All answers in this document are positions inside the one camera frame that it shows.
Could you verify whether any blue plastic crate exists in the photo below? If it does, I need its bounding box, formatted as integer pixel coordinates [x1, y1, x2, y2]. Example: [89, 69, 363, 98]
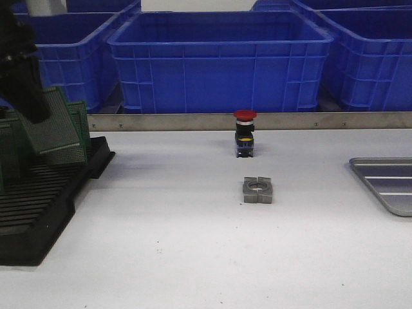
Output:
[16, 13, 122, 113]
[317, 9, 411, 111]
[108, 11, 332, 114]

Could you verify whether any silver metal tray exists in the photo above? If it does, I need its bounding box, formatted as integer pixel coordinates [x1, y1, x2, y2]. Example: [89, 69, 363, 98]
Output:
[349, 158, 411, 218]

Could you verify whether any left blue plastic crate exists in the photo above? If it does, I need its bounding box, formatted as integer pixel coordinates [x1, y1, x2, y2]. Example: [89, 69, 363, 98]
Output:
[16, 13, 122, 113]

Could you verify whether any rear right green circuit board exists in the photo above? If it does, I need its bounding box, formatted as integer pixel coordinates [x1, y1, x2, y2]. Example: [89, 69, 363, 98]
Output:
[66, 100, 91, 150]

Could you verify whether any black slotted board rack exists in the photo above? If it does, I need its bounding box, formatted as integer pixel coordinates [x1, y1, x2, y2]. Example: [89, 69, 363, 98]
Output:
[1, 136, 115, 267]

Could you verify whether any far right blue crate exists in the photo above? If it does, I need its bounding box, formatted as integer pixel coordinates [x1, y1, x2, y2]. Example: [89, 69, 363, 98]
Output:
[251, 0, 411, 11]

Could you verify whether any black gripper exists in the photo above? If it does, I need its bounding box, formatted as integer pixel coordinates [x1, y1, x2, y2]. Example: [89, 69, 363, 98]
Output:
[1, 1, 50, 124]

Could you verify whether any far left blue crate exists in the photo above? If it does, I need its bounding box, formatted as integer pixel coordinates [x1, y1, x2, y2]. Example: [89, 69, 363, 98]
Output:
[1, 0, 141, 17]

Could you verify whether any centre blue plastic crate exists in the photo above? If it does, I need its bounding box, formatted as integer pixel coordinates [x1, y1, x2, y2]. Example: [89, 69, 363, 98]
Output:
[108, 11, 332, 114]

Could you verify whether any red emergency stop button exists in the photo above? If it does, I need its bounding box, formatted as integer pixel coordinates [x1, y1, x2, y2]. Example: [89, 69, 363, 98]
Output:
[234, 109, 257, 158]

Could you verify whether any metal table edge rail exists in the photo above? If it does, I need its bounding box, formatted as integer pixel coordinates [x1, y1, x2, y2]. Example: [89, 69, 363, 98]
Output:
[88, 111, 411, 132]

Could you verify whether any grey metal clamp block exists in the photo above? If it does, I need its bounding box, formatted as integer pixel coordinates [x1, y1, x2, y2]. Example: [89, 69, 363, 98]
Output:
[242, 176, 273, 204]

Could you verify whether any right blue plastic crate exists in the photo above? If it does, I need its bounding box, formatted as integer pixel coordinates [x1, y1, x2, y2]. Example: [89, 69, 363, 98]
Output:
[317, 9, 411, 111]

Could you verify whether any far left green circuit board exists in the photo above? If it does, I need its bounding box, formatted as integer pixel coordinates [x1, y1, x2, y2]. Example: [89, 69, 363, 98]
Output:
[0, 163, 5, 193]

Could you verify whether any green perforated circuit board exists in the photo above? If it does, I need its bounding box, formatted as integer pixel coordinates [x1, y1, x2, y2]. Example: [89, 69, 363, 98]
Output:
[45, 139, 88, 165]
[17, 87, 80, 155]

